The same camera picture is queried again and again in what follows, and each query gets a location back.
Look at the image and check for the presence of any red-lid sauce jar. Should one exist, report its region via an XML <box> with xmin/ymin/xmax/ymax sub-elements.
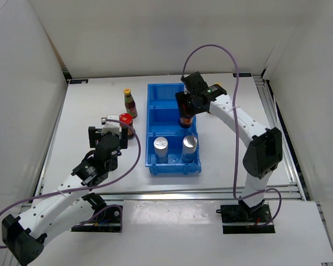
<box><xmin>179</xmin><ymin>116</ymin><xmax>194</xmax><ymax>129</ymax></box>
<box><xmin>119</xmin><ymin>113</ymin><xmax>134</xmax><ymax>139</ymax></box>

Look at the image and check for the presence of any silver can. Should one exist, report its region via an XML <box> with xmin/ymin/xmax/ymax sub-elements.
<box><xmin>153</xmin><ymin>137</ymin><xmax>168</xmax><ymax>163</ymax></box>
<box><xmin>181</xmin><ymin>135</ymin><xmax>198</xmax><ymax>163</ymax></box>

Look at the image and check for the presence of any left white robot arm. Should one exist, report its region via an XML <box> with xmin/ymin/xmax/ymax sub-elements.
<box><xmin>1</xmin><ymin>122</ymin><xmax>129</xmax><ymax>265</ymax></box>

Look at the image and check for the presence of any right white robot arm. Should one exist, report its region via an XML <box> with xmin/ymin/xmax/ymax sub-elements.
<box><xmin>175</xmin><ymin>71</ymin><xmax>282</xmax><ymax>222</ymax></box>

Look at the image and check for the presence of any left tall sauce bottle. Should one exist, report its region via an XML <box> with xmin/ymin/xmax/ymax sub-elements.
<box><xmin>123</xmin><ymin>88</ymin><xmax>138</xmax><ymax>119</ymax></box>

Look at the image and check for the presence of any blue three-compartment plastic bin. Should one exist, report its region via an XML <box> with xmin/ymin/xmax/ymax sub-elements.
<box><xmin>145</xmin><ymin>83</ymin><xmax>201</xmax><ymax>176</ymax></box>

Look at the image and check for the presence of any right black corner label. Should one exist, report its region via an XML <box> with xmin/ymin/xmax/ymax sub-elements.
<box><xmin>233</xmin><ymin>73</ymin><xmax>252</xmax><ymax>78</ymax></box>

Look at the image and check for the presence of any black corner label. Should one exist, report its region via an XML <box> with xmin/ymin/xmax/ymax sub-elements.
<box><xmin>69</xmin><ymin>79</ymin><xmax>88</xmax><ymax>84</ymax></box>
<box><xmin>233</xmin><ymin>73</ymin><xmax>252</xmax><ymax>78</ymax></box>

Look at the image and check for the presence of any left black corner label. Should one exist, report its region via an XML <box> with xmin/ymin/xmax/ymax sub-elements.
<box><xmin>69</xmin><ymin>79</ymin><xmax>88</xmax><ymax>84</ymax></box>

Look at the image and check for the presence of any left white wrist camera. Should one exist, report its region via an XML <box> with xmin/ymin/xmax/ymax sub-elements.
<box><xmin>101</xmin><ymin>115</ymin><xmax>120</xmax><ymax>137</ymax></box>

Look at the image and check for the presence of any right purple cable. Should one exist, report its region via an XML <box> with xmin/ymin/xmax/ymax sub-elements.
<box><xmin>181</xmin><ymin>44</ymin><xmax>282</xmax><ymax>227</ymax></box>

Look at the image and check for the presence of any purple cable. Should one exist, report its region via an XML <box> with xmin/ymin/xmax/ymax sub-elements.
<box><xmin>181</xmin><ymin>44</ymin><xmax>282</xmax><ymax>227</ymax></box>
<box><xmin>0</xmin><ymin>119</ymin><xmax>142</xmax><ymax>248</ymax></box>

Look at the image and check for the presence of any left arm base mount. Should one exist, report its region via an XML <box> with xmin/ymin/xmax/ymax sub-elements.
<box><xmin>70</xmin><ymin>204</ymin><xmax>123</xmax><ymax>233</ymax></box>

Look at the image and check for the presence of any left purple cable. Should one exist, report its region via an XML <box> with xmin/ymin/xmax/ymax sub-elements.
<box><xmin>0</xmin><ymin>119</ymin><xmax>142</xmax><ymax>248</ymax></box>

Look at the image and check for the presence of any right aluminium rail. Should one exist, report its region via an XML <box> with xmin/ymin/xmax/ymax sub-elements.
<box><xmin>253</xmin><ymin>76</ymin><xmax>310</xmax><ymax>201</ymax></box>

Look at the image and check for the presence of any aluminium rail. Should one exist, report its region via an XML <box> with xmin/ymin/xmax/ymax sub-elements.
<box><xmin>253</xmin><ymin>76</ymin><xmax>310</xmax><ymax>201</ymax></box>
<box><xmin>99</xmin><ymin>183</ymin><xmax>307</xmax><ymax>204</ymax></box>

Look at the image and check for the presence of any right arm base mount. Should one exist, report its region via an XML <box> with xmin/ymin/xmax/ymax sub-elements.
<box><xmin>216</xmin><ymin>204</ymin><xmax>275</xmax><ymax>234</ymax></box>

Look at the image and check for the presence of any front aluminium rail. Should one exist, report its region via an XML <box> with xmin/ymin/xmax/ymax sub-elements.
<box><xmin>99</xmin><ymin>183</ymin><xmax>307</xmax><ymax>204</ymax></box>

